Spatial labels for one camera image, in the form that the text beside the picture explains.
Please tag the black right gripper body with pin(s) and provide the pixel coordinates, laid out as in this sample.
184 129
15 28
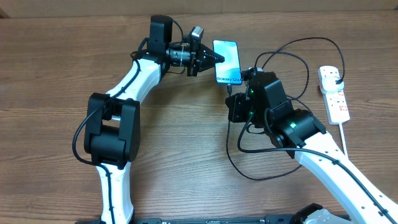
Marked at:
242 109

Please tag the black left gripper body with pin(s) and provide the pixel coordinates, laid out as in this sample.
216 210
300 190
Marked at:
194 61

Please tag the Samsung Galaxy smartphone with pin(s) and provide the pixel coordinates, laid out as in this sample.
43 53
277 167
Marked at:
228 71

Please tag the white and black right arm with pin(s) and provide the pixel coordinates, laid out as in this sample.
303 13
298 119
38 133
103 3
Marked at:
298 132

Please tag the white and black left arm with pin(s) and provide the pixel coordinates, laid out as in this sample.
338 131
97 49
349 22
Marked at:
113 125

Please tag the white charger adapter plug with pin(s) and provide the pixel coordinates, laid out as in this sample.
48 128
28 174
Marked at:
331 84

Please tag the white power strip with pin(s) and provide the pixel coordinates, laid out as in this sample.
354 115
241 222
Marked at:
335 103

